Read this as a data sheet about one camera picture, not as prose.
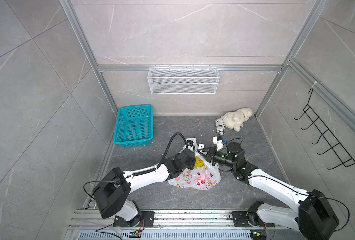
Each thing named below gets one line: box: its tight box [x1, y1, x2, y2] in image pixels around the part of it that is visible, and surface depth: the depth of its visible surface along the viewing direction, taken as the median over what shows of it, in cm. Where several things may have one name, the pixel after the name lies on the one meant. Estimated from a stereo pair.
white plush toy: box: [221, 107, 253, 132], surface depth 110 cm
